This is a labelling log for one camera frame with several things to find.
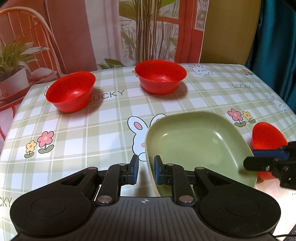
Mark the red plastic bowl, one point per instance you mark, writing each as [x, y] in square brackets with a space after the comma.
[160, 76]
[71, 92]
[266, 137]

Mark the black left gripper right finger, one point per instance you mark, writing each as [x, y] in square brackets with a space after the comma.
[175, 176]

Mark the green plaid bunny tablecloth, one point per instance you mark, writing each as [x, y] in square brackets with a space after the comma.
[44, 145]

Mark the green square plate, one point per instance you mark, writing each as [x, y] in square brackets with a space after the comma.
[198, 139]

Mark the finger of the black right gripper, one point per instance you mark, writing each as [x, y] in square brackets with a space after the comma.
[266, 160]

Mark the teal curtain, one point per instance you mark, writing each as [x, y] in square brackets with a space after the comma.
[272, 56]

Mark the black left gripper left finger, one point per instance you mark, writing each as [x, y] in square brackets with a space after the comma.
[114, 178]

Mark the printed fabric backdrop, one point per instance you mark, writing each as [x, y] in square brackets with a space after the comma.
[44, 40]

